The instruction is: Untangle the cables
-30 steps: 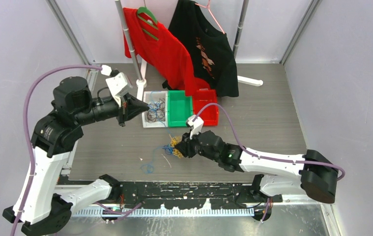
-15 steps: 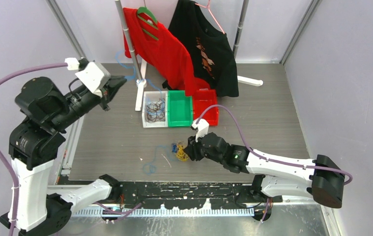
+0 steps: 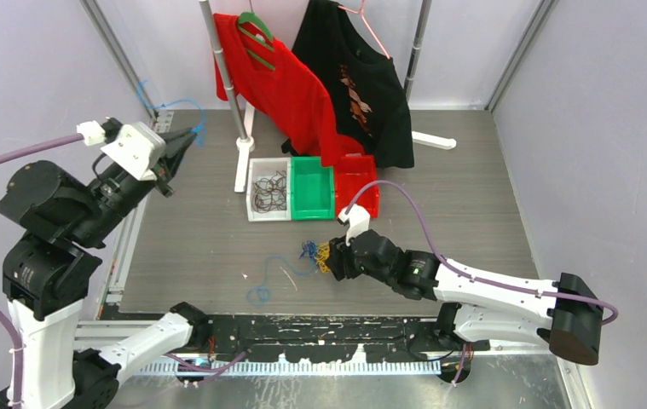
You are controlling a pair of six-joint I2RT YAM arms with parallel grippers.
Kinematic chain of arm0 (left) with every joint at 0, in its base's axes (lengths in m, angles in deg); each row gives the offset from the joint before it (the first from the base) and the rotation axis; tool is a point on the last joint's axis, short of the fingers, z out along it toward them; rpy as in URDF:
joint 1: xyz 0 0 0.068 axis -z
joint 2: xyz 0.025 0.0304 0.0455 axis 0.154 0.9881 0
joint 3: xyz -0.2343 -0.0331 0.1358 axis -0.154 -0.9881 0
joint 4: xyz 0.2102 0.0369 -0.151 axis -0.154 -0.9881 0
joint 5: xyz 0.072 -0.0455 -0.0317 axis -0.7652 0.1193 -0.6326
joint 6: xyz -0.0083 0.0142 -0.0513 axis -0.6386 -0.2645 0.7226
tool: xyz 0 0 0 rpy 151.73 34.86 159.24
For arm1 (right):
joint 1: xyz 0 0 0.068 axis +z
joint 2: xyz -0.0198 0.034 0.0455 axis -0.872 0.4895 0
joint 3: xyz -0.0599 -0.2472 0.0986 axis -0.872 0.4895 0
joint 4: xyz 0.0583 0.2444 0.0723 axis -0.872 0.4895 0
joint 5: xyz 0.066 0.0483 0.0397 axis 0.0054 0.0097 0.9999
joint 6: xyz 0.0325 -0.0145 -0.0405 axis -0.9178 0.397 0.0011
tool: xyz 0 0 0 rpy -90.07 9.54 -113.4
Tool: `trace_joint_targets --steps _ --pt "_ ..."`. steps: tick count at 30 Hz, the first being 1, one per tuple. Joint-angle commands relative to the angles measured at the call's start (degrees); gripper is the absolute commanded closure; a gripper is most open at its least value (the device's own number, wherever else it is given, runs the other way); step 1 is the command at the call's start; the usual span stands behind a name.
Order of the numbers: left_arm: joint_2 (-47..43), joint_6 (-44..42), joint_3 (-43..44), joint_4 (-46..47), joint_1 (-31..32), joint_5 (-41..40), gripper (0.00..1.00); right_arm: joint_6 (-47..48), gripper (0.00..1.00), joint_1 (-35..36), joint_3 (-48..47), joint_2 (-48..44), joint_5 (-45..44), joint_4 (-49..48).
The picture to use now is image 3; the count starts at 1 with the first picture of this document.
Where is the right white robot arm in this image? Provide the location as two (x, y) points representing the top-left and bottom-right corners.
(325, 230), (604, 366)

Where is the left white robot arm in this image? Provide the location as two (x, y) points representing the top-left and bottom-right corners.
(0, 123), (212, 408)

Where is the white clothes rack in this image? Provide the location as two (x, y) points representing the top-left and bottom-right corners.
(197, 0), (458, 194)

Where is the green plastic bin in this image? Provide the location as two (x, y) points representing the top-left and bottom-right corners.
(290, 157), (335, 221)

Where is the red plastic bin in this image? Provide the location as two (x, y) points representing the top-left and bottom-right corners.
(333, 155), (380, 218)

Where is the white plastic bin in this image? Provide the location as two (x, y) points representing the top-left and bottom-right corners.
(246, 158), (292, 222)

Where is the red t-shirt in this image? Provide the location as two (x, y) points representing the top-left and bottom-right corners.
(213, 13), (365, 166)

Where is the green clothes hanger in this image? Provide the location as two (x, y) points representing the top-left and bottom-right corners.
(237, 12), (275, 71)

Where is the black t-shirt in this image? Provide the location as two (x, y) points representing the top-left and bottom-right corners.
(292, 1), (414, 169)

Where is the pink clothes hanger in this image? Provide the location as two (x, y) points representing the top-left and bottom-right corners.
(338, 0), (391, 60)

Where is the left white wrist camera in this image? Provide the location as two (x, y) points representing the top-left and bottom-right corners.
(101, 122), (166, 181)

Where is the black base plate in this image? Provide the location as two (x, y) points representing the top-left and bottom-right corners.
(175, 314), (461, 364)

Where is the white slotted cable duct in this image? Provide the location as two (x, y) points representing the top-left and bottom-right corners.
(136, 358), (441, 377)

